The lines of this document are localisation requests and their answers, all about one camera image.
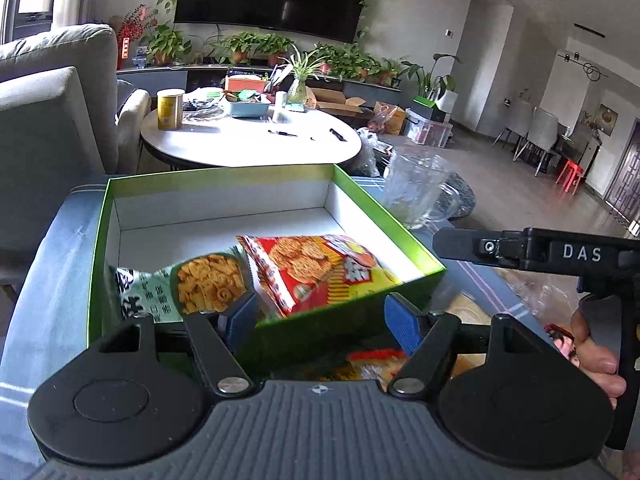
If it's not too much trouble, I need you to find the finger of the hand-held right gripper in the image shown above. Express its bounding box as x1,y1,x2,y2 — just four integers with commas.
432,228,503,264

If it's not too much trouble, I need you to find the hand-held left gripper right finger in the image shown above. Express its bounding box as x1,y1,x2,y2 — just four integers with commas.
383,292,544,399

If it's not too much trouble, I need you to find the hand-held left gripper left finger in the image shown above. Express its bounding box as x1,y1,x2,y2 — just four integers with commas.
101,291,261,396

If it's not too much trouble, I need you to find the green cracker snack packet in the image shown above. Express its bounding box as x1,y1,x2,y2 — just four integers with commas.
109,251,252,323

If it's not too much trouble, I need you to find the red cracker snack packet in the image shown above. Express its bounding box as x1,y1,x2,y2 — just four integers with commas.
236,234,403,320

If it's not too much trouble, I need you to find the green cardboard box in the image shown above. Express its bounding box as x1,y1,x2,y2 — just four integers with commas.
86,163,447,376

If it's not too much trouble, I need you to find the person's right hand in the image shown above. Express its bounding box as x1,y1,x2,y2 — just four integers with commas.
570,307,628,409

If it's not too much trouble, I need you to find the dark round marble table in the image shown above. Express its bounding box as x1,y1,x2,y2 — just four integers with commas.
439,172,479,219

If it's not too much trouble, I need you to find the orange snack packet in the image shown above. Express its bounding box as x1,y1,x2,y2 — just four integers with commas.
320,349,410,393

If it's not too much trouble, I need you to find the glass mug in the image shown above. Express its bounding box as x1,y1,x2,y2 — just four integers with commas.
381,148,461,231

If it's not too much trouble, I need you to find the red stool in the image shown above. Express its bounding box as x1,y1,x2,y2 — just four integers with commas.
555,158,586,194

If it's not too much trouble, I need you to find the small red wrapped snack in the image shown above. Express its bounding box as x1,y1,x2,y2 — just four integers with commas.
546,323,577,362

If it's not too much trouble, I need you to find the dark wooden door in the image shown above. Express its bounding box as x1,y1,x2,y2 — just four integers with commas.
602,119,640,227

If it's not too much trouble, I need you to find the clear plastic storage bin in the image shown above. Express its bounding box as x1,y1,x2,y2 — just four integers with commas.
404,108,454,149

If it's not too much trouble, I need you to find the grey dining chair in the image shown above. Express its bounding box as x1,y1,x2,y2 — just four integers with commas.
517,108,560,177
492,101,536,161

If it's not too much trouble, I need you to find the clear plastic bag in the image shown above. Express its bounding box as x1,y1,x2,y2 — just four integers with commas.
355,127,397,177

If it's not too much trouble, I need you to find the orange shopping bag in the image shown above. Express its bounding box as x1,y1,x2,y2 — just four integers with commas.
372,101,407,136

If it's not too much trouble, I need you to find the tall plant in white pot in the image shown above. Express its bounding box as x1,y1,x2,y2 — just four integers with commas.
400,52,464,114

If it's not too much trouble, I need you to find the round white table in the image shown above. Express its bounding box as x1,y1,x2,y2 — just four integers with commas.
139,105,363,169

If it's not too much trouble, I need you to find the green potted plant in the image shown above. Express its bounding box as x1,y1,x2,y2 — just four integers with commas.
314,42,382,82
257,34,297,68
375,57,407,87
144,24,193,67
219,31,262,66

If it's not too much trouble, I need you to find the open cardboard box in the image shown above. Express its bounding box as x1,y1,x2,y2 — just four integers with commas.
305,87,367,117

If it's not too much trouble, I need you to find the blue plastic basket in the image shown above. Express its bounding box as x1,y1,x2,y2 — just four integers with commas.
222,94,274,120

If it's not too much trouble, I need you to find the yellow can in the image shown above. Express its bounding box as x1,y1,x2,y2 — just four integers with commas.
156,88,186,131

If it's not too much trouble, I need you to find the spider plant in glass vase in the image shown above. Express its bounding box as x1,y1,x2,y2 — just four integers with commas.
279,44,328,107

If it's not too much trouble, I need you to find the grey sofa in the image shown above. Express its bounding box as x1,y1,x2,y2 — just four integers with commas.
0,23,152,303

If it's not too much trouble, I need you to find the red flower decoration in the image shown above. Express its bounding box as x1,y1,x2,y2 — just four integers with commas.
116,5,153,69

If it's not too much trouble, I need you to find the framed wall picture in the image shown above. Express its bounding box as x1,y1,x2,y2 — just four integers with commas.
597,103,619,136

